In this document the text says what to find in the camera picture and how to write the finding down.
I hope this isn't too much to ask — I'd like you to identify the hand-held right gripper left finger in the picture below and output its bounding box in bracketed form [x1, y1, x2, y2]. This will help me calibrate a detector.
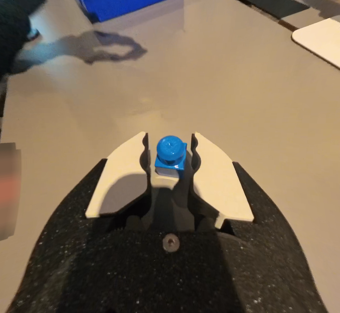
[85, 131, 152, 221]

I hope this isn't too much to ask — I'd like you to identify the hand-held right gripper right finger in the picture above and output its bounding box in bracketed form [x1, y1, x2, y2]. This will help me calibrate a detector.
[189, 131, 254, 230]

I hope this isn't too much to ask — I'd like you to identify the blue mega block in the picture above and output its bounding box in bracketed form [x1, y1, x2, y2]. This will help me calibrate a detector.
[155, 135, 188, 179]

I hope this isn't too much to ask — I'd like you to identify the white base metal rod stand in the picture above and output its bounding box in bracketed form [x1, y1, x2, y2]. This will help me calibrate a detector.
[291, 18, 340, 69]

